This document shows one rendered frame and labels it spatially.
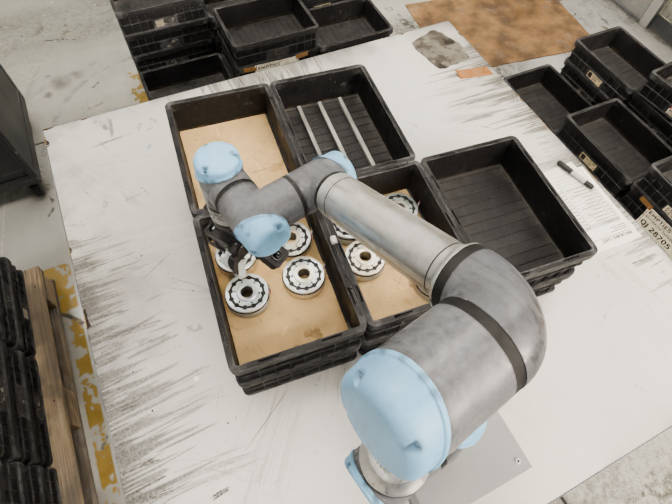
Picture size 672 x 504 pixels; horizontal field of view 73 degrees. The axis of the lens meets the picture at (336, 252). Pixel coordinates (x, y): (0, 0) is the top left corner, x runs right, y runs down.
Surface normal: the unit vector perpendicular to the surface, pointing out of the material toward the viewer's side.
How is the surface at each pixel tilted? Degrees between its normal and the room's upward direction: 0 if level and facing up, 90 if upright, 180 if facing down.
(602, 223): 0
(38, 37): 0
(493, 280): 28
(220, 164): 0
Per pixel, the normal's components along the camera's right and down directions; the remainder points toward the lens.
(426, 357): -0.15, -0.69
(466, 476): 0.04, -0.49
